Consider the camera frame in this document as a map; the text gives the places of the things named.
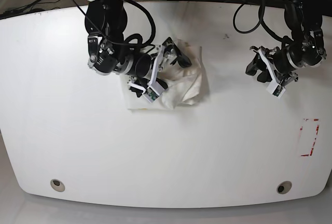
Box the black cable loop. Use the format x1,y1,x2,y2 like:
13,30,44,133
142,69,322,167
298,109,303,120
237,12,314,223
232,0,267,35

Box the right table cable grommet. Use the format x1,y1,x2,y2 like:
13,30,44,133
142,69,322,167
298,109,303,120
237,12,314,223
276,181,292,194

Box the red tape rectangle marker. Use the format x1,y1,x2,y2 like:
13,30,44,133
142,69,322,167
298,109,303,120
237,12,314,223
297,118,320,157

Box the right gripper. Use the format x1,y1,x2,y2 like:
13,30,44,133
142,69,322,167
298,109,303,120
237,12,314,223
127,37,192,98

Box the white printed T-shirt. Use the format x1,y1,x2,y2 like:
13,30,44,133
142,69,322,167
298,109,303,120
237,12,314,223
120,39,208,110

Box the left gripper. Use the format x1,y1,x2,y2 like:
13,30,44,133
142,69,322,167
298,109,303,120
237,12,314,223
245,45,299,87

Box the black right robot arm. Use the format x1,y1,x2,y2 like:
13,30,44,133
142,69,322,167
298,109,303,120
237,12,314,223
85,0,192,102

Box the black tripod leg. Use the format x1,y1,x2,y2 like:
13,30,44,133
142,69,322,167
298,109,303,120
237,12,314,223
0,0,70,20

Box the left table cable grommet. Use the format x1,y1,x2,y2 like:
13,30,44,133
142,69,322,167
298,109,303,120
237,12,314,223
50,179,65,192

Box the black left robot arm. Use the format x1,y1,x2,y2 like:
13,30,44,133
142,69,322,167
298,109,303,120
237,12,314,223
245,0,326,87

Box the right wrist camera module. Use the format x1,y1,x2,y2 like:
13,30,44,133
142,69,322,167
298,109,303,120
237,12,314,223
143,83,165,103

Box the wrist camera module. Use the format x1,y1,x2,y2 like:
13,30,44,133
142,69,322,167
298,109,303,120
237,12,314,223
266,81,286,99
143,83,165,103

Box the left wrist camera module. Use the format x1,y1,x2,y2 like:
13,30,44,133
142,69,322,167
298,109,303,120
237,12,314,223
266,81,286,99

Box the table cable grommet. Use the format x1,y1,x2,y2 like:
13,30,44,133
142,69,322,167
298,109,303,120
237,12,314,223
50,179,65,192
276,181,292,194

